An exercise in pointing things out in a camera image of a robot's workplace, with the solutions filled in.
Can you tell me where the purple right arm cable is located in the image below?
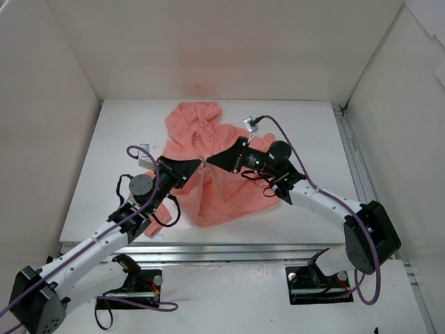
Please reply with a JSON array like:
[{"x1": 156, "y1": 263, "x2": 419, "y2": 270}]
[{"x1": 253, "y1": 115, "x2": 382, "y2": 305}]

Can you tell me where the aluminium rail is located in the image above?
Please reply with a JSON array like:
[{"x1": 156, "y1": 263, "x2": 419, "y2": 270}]
[
  {"x1": 100, "y1": 242, "x2": 335, "y2": 267},
  {"x1": 332, "y1": 104, "x2": 436, "y2": 333}
]

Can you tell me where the aluminium right side rail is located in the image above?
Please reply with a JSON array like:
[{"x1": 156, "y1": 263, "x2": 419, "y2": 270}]
[{"x1": 332, "y1": 104, "x2": 436, "y2": 333}]

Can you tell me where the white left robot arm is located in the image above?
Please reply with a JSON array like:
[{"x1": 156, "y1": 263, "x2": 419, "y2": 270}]
[{"x1": 4, "y1": 157, "x2": 201, "y2": 333}]

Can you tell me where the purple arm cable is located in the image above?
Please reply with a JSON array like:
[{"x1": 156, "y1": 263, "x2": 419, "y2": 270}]
[
  {"x1": 253, "y1": 115, "x2": 382, "y2": 305},
  {"x1": 0, "y1": 145, "x2": 179, "y2": 334}
]

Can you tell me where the salmon pink zip jacket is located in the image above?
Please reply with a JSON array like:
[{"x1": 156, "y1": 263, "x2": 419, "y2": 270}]
[{"x1": 144, "y1": 102, "x2": 280, "y2": 238}]

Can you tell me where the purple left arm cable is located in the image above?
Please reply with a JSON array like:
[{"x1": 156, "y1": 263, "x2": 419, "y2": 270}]
[{"x1": 0, "y1": 145, "x2": 179, "y2": 334}]

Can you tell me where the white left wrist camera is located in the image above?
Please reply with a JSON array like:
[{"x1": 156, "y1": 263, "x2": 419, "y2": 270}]
[{"x1": 138, "y1": 143, "x2": 154, "y2": 170}]

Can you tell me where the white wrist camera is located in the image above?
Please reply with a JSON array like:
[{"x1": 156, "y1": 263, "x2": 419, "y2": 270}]
[
  {"x1": 243, "y1": 116, "x2": 259, "y2": 141},
  {"x1": 138, "y1": 143, "x2": 154, "y2": 170}
]

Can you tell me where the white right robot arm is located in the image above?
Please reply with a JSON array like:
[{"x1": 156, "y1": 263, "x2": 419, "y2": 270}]
[{"x1": 207, "y1": 136, "x2": 401, "y2": 287}]

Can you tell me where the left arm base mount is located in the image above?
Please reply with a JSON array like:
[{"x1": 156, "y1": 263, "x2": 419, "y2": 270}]
[{"x1": 94, "y1": 254, "x2": 163, "y2": 331}]

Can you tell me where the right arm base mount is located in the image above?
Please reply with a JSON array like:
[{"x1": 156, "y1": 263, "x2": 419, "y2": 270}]
[{"x1": 284, "y1": 248, "x2": 354, "y2": 305}]

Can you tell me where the aluminium front rail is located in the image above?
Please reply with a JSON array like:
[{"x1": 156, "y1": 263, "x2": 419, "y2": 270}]
[{"x1": 100, "y1": 242, "x2": 335, "y2": 267}]

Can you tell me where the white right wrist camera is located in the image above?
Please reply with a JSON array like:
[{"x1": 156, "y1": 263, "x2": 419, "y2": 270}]
[{"x1": 243, "y1": 116, "x2": 259, "y2": 141}]

